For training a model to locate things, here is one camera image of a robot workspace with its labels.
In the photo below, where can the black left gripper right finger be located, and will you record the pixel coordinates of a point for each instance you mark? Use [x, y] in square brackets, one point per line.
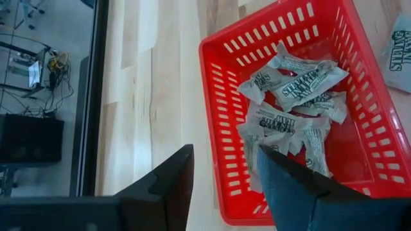
[289, 199]

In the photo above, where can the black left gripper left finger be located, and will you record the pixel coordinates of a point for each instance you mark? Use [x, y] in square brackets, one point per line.
[170, 192]

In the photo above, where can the stevia sweetener packet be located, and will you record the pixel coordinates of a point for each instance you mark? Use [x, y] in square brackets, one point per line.
[273, 120]
[289, 62]
[330, 107]
[308, 86]
[398, 57]
[260, 85]
[316, 144]
[252, 144]

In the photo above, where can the red plastic slotted basket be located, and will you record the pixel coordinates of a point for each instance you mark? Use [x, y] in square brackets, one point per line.
[350, 154]

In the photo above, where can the black box with blue light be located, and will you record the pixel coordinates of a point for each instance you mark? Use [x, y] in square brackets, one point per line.
[29, 138]

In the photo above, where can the black metal table frame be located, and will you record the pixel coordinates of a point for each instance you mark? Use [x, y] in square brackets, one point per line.
[101, 96]

